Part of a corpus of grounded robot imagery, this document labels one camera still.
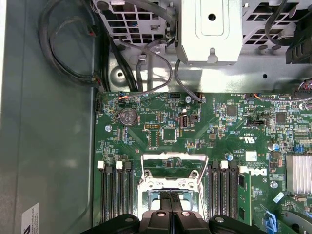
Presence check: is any CPU socket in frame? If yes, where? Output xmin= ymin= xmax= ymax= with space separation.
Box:
xmin=136 ymin=168 xmax=205 ymax=220

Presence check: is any square black chip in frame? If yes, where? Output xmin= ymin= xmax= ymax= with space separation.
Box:
xmin=162 ymin=128 xmax=177 ymax=142

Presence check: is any coin cell battery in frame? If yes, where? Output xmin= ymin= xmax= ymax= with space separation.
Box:
xmin=118 ymin=108 xmax=136 ymax=126

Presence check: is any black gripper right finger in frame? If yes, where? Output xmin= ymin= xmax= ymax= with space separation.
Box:
xmin=172 ymin=191 xmax=265 ymax=234

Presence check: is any silver square CPU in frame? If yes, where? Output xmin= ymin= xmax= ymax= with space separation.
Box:
xmin=148 ymin=189 xmax=197 ymax=215

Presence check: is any grey wire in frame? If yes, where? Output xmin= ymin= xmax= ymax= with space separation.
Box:
xmin=174 ymin=58 xmax=203 ymax=103
xmin=118 ymin=41 xmax=173 ymax=99

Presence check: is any black plastic disk bay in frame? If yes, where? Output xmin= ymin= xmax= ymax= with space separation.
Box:
xmin=285 ymin=23 xmax=312 ymax=66

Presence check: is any perforated metal drive cage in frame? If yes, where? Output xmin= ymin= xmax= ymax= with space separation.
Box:
xmin=96 ymin=0 xmax=312 ymax=86

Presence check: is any thick black cable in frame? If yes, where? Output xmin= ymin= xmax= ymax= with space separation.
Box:
xmin=40 ymin=0 xmax=110 ymax=92

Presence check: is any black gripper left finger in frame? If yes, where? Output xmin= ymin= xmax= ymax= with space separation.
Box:
xmin=84 ymin=191 xmax=172 ymax=234

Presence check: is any black RAM slot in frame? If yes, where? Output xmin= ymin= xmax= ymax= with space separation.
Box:
xmin=97 ymin=160 xmax=106 ymax=226
xmin=115 ymin=160 xmax=124 ymax=217
xmin=123 ymin=161 xmax=134 ymax=215
xmin=219 ymin=160 xmax=229 ymax=217
xmin=209 ymin=160 xmax=219 ymax=219
xmin=106 ymin=162 xmax=115 ymax=221
xmin=228 ymin=161 xmax=238 ymax=220

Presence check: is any green RAM stick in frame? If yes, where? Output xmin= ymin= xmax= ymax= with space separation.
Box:
xmin=237 ymin=172 xmax=252 ymax=224

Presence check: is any internal USB port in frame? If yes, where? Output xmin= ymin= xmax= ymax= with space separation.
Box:
xmin=180 ymin=114 xmax=190 ymax=129

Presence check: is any silver heat sink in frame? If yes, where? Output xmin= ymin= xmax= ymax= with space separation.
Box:
xmin=285 ymin=155 xmax=312 ymax=196

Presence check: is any silver metal drive bracket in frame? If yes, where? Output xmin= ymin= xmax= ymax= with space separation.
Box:
xmin=175 ymin=0 xmax=244 ymax=66

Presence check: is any metal locking lever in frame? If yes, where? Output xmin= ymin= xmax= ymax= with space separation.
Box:
xmin=197 ymin=156 xmax=210 ymax=188

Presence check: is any green motherboard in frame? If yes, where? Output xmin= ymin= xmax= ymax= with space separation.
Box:
xmin=93 ymin=91 xmax=312 ymax=234

